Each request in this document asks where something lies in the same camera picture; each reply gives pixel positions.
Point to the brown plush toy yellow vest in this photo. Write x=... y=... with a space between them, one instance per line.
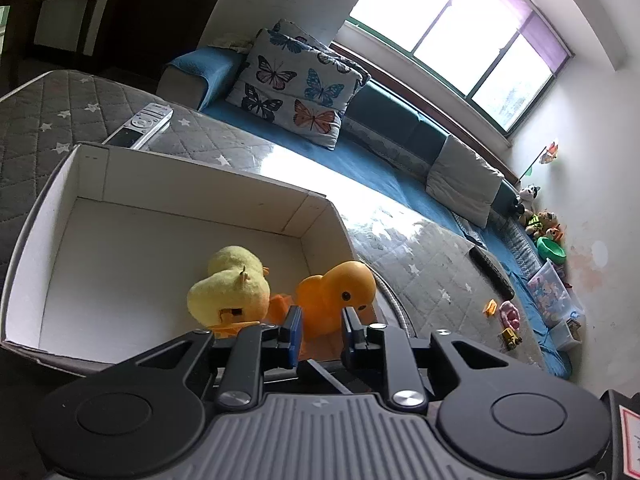
x=535 y=222

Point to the orange rubber duck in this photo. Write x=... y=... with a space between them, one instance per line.
x=332 y=297

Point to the small clear plastic box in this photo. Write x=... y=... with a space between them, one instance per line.
x=570 y=334

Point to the yellow plush duck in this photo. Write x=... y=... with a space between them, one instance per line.
x=232 y=290

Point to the yellow toy truck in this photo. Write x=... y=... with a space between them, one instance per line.
x=511 y=338

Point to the blue sofa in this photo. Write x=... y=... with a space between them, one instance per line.
x=400 y=145

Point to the green plastic bowl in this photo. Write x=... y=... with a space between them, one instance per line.
x=550 y=251

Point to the silver remote control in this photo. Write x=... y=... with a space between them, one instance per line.
x=140 y=127

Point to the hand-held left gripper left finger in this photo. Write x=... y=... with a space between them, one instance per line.
x=295 y=336

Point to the colourful pinwheel toy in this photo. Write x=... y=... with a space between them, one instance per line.
x=549 y=152

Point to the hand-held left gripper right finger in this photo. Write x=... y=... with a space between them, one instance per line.
x=349 y=336

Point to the white cloth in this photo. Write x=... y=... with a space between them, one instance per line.
x=231 y=41

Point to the white cardboard box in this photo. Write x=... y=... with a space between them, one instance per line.
x=165 y=255

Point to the small orange toy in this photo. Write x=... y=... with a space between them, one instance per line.
x=489 y=307

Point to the small butterfly print cushion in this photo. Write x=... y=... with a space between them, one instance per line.
x=320 y=47

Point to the green framed window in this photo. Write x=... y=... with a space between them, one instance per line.
x=450 y=25

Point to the orange plush toy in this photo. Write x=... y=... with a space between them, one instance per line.
x=552 y=230

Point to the dark wooden door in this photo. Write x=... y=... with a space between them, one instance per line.
x=100 y=15

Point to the black remote control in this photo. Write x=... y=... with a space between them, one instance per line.
x=492 y=272

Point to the grey star quilted desktop cover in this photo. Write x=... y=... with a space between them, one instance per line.
x=425 y=265

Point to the large butterfly print cushion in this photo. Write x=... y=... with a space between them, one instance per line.
x=295 y=85

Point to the clear plastic toy bin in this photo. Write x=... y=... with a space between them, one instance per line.
x=550 y=292

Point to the black and white plush cow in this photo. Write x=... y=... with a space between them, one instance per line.
x=528 y=196

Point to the grey cushion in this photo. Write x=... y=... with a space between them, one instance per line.
x=462 y=180

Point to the pink toy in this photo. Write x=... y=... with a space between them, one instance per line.
x=510 y=312

